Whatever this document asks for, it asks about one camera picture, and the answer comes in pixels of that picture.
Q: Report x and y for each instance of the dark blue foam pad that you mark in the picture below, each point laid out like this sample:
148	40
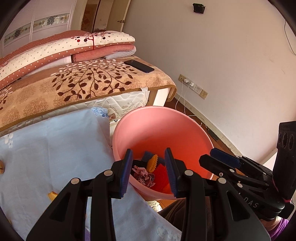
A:
148	155

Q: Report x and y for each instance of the white wardrobe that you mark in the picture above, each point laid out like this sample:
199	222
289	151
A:
41	19

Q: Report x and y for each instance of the pink plastic bucket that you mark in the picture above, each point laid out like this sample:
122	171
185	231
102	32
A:
155	128

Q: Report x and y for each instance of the purple wrapper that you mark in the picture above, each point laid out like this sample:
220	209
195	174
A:
143	176

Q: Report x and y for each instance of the walnut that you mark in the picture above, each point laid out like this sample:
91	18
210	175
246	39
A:
2	167

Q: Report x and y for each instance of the folded pink dotted quilt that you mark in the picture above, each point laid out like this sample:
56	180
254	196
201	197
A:
41	52

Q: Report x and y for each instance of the black wall bracket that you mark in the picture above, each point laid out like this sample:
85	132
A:
198	8

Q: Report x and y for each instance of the light blue floral cloth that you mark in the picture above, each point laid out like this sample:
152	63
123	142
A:
43	157

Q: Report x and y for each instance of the wall power outlet strip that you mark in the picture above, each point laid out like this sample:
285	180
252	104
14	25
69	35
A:
193	86

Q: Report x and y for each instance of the black device on floor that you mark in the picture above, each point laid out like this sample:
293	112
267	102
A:
212	134

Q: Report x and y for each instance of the black foam pad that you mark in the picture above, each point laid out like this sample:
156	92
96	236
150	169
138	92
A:
139	163

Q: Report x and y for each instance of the purple sleeve forearm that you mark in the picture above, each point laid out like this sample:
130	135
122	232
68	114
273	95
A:
275	226

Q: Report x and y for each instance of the white bedroom door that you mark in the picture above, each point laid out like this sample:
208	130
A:
117	15

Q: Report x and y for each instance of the beige leaf pattern blanket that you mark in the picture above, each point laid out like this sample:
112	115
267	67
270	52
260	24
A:
67	85

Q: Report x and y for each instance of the white mattress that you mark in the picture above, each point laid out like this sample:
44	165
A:
117	106

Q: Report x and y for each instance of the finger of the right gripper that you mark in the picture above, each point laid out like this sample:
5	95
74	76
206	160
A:
225	158

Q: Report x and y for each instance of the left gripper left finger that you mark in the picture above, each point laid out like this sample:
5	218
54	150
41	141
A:
121	174

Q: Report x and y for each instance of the black smartphone on bed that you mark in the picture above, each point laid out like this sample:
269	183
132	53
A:
139	66

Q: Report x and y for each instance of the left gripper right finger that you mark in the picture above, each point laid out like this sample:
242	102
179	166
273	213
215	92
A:
176	174

